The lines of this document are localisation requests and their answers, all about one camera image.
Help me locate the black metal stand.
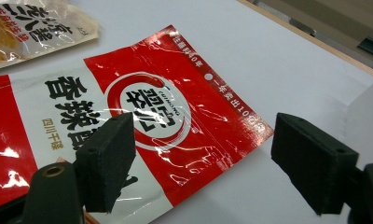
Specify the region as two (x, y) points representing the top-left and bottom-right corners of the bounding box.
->
(356, 36), (373, 61)

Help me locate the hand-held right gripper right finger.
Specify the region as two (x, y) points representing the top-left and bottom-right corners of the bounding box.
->
(270, 112), (360, 217)

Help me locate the translucent plastic container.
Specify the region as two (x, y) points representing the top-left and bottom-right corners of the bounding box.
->
(339, 76), (373, 167)

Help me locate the red seasoning packet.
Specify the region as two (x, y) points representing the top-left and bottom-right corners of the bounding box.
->
(0, 24), (274, 224)

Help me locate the beige sauce pouch with spout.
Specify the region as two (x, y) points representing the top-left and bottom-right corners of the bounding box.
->
(0, 0), (101, 73)

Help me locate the white table cover sheet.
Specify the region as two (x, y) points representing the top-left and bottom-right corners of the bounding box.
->
(0, 0), (373, 224)

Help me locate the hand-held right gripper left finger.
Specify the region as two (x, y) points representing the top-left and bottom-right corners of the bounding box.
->
(75, 112), (137, 215)

